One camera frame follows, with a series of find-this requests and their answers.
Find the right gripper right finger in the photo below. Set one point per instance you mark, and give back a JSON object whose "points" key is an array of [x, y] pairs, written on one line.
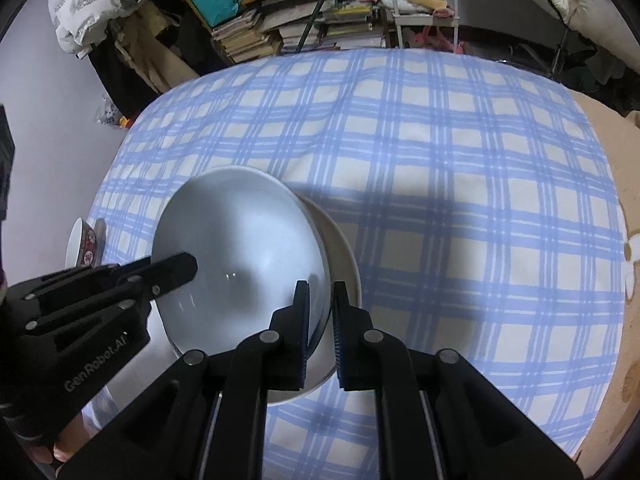
{"points": [[437, 417]]}

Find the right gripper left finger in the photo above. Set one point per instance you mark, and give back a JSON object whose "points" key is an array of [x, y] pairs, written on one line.
{"points": [[205, 417]]}

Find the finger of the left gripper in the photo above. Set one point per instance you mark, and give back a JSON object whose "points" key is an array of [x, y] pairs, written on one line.
{"points": [[147, 279]]}

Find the small bowl red emblem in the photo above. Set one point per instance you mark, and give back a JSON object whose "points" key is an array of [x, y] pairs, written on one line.
{"points": [[85, 247]]}

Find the plain white bowl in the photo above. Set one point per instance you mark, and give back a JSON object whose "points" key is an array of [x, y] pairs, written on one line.
{"points": [[253, 240]]}

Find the left hand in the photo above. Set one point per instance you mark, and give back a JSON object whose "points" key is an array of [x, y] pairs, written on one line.
{"points": [[72, 438]]}

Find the blue plaid tablecloth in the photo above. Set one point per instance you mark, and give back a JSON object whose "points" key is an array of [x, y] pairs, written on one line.
{"points": [[477, 199]]}

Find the stack of books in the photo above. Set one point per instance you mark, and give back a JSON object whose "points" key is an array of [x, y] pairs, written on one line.
{"points": [[244, 38]]}

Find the green pole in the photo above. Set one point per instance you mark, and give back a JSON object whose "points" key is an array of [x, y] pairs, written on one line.
{"points": [[309, 26]]}

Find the white utility cart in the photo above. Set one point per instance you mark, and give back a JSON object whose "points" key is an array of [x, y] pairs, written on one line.
{"points": [[438, 21]]}

